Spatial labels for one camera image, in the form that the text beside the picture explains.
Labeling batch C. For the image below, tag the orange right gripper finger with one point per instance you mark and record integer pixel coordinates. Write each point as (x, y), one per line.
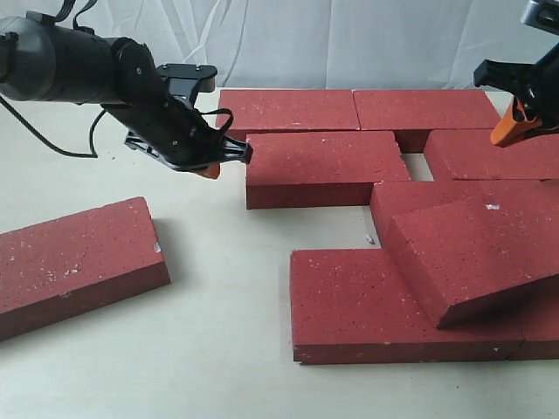
(515, 126)

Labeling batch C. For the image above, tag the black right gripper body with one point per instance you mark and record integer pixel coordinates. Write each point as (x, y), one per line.
(535, 85)

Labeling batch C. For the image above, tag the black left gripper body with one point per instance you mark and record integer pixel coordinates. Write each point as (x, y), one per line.
(169, 130)

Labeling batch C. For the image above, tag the red brick with silver chip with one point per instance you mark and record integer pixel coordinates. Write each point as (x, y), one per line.
(65, 267)

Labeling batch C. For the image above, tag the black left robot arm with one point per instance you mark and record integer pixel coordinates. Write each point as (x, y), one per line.
(43, 62)

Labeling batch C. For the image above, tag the red brick under leaning one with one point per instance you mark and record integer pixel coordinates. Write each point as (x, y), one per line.
(393, 198)

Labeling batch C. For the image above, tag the pale blue backdrop cloth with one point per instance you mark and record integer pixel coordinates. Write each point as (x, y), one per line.
(326, 44)

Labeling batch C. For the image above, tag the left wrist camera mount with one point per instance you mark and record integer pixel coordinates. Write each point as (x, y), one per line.
(186, 81)

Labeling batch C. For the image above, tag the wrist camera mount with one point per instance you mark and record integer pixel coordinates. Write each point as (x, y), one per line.
(186, 81)
(541, 15)

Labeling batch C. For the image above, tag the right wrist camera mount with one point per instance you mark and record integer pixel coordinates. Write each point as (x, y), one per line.
(541, 15)

